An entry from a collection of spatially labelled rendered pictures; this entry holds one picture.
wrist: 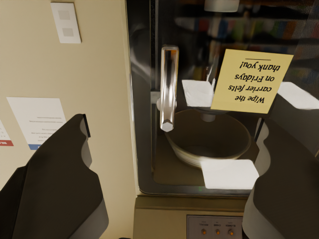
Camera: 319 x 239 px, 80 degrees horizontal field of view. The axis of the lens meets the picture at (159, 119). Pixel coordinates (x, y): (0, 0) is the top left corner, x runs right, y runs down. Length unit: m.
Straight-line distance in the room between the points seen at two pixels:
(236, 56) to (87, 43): 0.56
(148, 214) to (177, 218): 0.05
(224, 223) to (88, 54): 0.63
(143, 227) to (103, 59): 0.54
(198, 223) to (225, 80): 0.26
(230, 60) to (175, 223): 0.29
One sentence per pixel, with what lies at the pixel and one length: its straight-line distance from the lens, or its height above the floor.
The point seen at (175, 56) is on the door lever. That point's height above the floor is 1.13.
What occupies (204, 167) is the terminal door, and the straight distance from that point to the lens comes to 0.33.
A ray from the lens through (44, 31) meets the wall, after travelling 0.77.
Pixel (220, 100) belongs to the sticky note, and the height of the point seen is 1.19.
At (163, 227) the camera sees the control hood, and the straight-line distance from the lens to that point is 0.40.
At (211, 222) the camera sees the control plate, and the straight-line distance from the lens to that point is 0.40.
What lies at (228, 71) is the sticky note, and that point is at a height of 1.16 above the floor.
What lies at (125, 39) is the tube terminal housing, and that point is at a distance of 0.24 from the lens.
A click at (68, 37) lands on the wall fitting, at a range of 0.74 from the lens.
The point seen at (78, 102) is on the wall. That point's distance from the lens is 0.82.
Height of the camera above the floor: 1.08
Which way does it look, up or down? 33 degrees up
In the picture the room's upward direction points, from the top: 179 degrees counter-clockwise
